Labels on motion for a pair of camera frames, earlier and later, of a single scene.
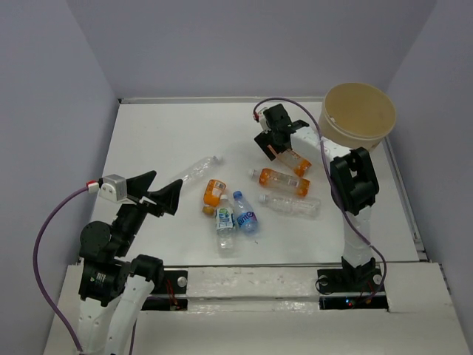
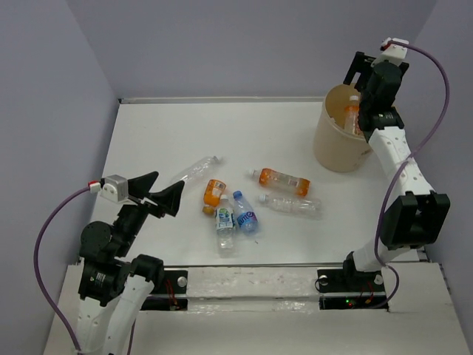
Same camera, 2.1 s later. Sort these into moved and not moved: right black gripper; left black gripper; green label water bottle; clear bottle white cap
Moved: right black gripper
Not moved: green label water bottle; left black gripper; clear bottle white cap
